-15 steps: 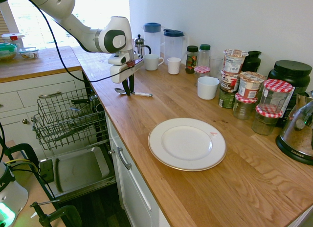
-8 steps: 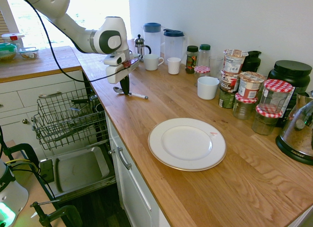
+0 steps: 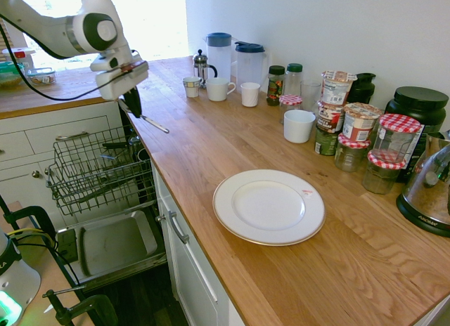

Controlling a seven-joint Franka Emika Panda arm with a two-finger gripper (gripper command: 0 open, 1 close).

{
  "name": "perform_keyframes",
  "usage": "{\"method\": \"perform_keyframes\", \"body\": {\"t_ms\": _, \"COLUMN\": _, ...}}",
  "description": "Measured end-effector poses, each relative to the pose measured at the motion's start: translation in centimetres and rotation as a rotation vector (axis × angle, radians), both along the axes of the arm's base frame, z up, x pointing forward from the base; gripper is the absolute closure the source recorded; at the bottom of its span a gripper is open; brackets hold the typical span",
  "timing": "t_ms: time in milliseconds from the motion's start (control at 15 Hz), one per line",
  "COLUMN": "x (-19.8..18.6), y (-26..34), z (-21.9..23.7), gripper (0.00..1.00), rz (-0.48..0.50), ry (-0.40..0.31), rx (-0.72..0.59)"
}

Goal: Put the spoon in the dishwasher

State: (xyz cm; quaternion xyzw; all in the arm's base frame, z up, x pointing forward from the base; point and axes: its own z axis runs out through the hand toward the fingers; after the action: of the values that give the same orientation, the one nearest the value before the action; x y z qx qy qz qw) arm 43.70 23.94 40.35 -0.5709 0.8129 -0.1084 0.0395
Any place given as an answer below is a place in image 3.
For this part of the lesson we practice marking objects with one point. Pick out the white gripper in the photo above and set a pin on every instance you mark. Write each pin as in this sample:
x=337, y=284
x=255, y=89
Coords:
x=117, y=83

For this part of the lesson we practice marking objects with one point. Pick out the metal knife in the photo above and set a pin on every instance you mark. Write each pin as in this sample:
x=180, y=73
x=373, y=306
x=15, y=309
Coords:
x=156, y=125

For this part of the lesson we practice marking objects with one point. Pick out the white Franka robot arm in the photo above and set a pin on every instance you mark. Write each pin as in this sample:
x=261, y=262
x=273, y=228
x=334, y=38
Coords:
x=45, y=27

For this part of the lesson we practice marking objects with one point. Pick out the open grey dishwasher door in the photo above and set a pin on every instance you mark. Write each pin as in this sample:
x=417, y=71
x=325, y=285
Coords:
x=116, y=241

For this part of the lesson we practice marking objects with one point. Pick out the patterned small cup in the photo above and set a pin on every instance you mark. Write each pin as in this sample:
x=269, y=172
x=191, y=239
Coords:
x=192, y=87

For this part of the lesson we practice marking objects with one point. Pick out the glass french press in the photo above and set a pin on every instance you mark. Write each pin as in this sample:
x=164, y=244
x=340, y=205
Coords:
x=202, y=67

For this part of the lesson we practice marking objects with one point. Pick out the glass food container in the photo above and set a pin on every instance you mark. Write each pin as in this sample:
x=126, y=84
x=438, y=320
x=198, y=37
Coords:
x=41, y=76

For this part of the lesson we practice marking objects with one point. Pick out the tall pitcher with blue lid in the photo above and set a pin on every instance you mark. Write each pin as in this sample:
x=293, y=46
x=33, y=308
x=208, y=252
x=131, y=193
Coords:
x=218, y=60

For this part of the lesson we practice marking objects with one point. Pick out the white cabinet with drawers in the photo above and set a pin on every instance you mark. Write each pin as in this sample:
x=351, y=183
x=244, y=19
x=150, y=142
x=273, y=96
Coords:
x=31, y=143

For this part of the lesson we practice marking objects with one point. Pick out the round metal cabinet knob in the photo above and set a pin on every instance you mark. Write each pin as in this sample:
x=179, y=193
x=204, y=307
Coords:
x=160, y=218
x=36, y=174

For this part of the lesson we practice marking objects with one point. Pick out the plastic container with red clip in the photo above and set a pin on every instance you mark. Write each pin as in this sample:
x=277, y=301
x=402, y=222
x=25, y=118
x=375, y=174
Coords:
x=21, y=57

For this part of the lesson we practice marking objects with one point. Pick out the white paper cup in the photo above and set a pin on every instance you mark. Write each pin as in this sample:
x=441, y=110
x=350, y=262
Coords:
x=250, y=95

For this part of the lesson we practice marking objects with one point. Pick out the bowl with green lid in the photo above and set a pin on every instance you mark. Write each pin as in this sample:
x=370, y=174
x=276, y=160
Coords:
x=10, y=74

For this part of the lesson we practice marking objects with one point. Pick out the clear pitcher with spout lid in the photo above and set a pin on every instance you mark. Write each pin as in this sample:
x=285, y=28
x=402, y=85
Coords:
x=250, y=67

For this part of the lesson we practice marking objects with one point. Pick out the green black clamp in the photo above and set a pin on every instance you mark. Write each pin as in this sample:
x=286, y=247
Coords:
x=33, y=213
x=91, y=306

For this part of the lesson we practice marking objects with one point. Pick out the spice jar with black lid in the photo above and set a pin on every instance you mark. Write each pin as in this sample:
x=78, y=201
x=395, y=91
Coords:
x=275, y=85

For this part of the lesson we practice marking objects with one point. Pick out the small jar red checked lid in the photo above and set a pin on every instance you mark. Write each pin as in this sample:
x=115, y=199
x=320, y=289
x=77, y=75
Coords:
x=290, y=103

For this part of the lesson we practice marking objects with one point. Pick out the spice jar with green lid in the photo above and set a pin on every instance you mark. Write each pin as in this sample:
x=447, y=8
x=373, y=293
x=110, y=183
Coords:
x=294, y=81

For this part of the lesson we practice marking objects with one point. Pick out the white plate with gold rim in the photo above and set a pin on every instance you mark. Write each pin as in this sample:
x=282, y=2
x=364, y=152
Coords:
x=269, y=206

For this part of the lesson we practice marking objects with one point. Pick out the clear drinking glass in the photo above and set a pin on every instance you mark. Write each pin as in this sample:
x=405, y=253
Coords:
x=310, y=96

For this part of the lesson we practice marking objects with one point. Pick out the wooden robot mounting board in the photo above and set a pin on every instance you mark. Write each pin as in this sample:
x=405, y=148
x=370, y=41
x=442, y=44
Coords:
x=52, y=273

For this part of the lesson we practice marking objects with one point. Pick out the white cabinet with door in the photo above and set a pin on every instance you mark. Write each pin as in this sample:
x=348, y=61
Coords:
x=197, y=280

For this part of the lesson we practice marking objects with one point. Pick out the green tin can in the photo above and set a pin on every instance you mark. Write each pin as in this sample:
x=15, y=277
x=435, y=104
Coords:
x=325, y=141

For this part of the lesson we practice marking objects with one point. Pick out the oatmeal cup red label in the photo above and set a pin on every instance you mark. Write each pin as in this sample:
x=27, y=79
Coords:
x=329, y=119

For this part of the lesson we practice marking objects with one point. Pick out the oatmeal cup white label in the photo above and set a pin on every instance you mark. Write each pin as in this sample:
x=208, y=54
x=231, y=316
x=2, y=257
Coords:
x=335, y=89

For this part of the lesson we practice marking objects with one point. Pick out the glass jar red checked lid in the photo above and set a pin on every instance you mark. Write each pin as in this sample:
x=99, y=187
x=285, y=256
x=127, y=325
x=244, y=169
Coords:
x=351, y=155
x=381, y=176

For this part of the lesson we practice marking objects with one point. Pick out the oatmeal cup with foil lid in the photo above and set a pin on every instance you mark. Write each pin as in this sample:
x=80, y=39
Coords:
x=358, y=124

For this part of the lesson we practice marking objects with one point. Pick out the black shaker bottle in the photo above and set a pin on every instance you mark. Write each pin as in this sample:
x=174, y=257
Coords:
x=364, y=89

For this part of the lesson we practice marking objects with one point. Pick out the tall jar red checked lid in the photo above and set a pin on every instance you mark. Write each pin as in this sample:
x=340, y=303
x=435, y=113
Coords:
x=397, y=136

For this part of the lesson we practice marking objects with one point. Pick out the large black protein tub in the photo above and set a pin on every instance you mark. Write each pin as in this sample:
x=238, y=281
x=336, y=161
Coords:
x=418, y=106

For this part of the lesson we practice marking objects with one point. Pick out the stainless steel electric kettle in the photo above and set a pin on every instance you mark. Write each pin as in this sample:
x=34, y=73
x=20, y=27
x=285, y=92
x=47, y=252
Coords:
x=427, y=196

